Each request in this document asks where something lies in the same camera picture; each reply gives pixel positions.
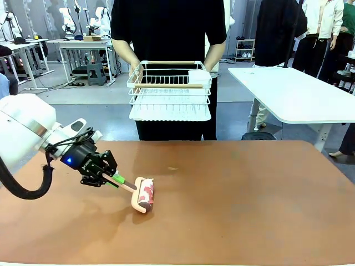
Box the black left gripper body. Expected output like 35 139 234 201
60 140 105 178

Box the pink lint roller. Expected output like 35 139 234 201
104 173 155 215

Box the white plastic drain tray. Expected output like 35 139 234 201
128 88 212 122

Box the white wire dish rack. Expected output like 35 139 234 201
126 60 213 108

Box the white plastic cutlery cup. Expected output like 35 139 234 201
187 69 212 84

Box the person's left forearm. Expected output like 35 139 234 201
203 40 227 71

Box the person's right forearm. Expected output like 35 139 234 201
111 38 141 68

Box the person's right hand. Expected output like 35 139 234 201
128 61 145 83

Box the person's left hand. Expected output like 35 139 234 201
204 63 220 79

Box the grey plastic stool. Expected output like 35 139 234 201
86 62 107 87

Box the person in blue shirt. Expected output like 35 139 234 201
0 72 19 96

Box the white desk with box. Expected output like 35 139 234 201
47 37 120 85

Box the person in black shirt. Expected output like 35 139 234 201
110 0 228 141

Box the black round stool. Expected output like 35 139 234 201
241 131 278 141

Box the person in white trousers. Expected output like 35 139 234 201
247 97 270 130

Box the white shoe rack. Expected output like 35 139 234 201
235 38 256 63

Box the large white table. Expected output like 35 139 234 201
227 66 355 152

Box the hanging black coat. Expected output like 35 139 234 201
254 0 308 68

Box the black garment stand pole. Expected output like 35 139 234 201
282 16 303 69

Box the person in dark trousers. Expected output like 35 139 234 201
328 123 355 159

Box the black shelf unit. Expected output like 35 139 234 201
332 54 355 94

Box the person in green shirt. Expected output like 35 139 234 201
329 0 355 56

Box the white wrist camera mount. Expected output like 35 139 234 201
59 117 104 145

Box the black braided cable hose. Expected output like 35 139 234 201
0 154 54 201

